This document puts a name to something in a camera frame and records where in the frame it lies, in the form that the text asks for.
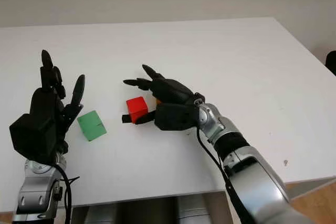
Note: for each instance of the black chair part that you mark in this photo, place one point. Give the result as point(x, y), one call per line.
point(331, 62)

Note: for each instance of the red wooden block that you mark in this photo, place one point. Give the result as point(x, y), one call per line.
point(136, 108)

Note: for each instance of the grey robot thigh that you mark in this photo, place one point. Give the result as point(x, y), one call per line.
point(193, 212)
point(102, 214)

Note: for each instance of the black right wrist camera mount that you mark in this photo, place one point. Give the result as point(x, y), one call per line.
point(176, 116)

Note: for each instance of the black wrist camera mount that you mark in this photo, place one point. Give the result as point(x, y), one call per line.
point(34, 134)
point(176, 116)

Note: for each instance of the grey right robot thigh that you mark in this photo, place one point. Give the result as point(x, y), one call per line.
point(193, 212)

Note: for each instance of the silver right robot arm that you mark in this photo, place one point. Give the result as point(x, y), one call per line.
point(262, 182)

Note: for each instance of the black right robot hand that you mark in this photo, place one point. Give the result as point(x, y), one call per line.
point(170, 91)

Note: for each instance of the white table leg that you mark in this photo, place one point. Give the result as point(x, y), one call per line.
point(214, 208)

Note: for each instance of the green wooden block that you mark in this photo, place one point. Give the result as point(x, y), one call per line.
point(92, 127)

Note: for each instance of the grey left robot thigh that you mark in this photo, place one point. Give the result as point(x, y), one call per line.
point(102, 214)

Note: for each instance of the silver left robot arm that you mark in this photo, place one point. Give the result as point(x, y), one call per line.
point(36, 184)

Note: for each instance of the black tape strip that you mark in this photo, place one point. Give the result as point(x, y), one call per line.
point(125, 119)

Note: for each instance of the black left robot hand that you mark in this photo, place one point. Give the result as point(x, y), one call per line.
point(47, 103)

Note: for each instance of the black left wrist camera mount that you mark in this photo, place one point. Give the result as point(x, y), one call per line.
point(34, 134)

